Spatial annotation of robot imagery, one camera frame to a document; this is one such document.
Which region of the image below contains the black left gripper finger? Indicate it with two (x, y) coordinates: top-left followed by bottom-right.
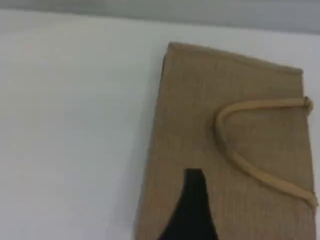
(159, 168), (220, 240)

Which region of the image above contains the brown jute tote bag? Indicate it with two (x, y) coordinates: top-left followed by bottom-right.
(133, 41), (316, 240)

